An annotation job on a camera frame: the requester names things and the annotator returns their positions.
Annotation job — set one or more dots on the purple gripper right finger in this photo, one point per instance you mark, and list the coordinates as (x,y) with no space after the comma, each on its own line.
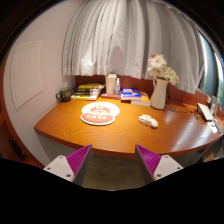
(153,166)

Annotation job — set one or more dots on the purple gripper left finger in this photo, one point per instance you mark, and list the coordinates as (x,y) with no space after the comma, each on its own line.
(72,167)

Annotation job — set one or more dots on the white computer mouse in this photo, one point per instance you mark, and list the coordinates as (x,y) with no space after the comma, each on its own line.
(147,120)

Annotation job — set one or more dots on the round cartoon mouse pad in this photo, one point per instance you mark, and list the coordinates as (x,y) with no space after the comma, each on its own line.
(99,113)

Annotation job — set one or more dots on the white ceramic vase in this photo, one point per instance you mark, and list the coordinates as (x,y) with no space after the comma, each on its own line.
(158,97)

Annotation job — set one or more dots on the dark green mug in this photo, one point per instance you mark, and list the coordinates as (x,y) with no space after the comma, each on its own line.
(64,95)

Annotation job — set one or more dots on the white device on desk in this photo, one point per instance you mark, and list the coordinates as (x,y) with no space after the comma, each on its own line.
(205,112)

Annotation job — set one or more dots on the stack of books left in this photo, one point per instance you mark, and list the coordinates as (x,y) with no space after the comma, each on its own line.
(90,91)

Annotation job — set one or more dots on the clear sanitizer bottle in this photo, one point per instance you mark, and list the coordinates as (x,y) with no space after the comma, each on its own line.
(117,87)

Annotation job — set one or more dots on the white plastic container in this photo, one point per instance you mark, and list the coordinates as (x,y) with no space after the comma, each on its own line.
(110,83)

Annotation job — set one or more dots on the white flower bouquet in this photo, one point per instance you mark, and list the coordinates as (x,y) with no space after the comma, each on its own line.
(157,68)

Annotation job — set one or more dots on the white pleated curtain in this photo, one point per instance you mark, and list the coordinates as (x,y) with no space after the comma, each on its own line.
(118,36)

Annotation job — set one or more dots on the window frame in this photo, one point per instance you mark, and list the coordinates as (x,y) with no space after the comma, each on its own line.
(212,81)

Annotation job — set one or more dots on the white wall panel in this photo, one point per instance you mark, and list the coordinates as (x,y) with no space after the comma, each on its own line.
(25,73)

